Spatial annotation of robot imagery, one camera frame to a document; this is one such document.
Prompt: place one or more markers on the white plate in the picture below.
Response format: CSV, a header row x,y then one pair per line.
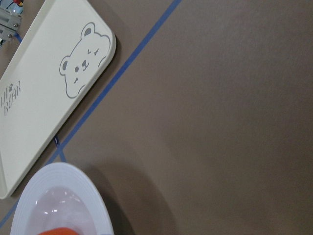
x,y
61,195

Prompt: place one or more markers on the orange fruit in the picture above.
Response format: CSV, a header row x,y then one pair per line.
x,y
59,231

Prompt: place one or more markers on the cream bear tray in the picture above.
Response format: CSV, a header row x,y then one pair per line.
x,y
65,50

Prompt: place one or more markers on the aluminium frame post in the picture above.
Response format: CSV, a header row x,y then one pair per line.
x,y
10,21

